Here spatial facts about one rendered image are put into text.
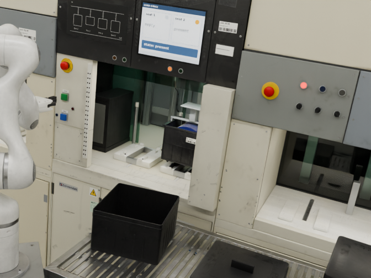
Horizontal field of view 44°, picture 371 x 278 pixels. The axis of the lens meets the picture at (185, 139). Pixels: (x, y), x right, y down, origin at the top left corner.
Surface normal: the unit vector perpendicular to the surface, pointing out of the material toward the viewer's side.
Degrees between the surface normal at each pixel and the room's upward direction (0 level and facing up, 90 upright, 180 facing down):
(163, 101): 90
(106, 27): 90
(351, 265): 0
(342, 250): 0
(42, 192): 90
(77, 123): 90
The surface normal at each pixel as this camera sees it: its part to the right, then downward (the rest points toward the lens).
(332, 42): -0.39, 0.25
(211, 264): 0.12, -0.94
